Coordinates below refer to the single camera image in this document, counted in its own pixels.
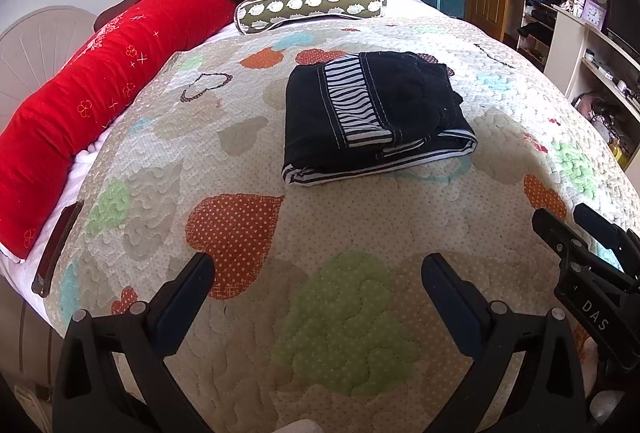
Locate heart patterned quilt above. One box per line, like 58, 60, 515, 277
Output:
42, 15, 640, 433

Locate navy striped pants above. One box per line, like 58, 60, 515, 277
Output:
281, 52, 478, 188

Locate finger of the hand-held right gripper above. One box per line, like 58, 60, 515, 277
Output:
573, 203, 640, 271
531, 208, 640, 296

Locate dark brown phone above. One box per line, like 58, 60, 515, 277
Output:
31, 202, 85, 299

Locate pink alarm clock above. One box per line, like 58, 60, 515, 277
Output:
581, 0, 608, 26

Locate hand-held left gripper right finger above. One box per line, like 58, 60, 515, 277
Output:
421, 253, 586, 433

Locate white shelf unit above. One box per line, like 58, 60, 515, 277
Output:
517, 0, 640, 124

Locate long red bolster pillow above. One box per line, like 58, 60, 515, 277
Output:
0, 0, 238, 260

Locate white bedsheet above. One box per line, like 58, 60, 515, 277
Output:
0, 0, 466, 309

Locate green patterned bolster pillow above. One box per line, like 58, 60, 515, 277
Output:
235, 0, 388, 36

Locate black television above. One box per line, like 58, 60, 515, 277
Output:
605, 0, 640, 56

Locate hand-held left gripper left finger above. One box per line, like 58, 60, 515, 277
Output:
52, 252, 217, 433

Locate white round headboard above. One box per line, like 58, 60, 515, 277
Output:
0, 5, 98, 134

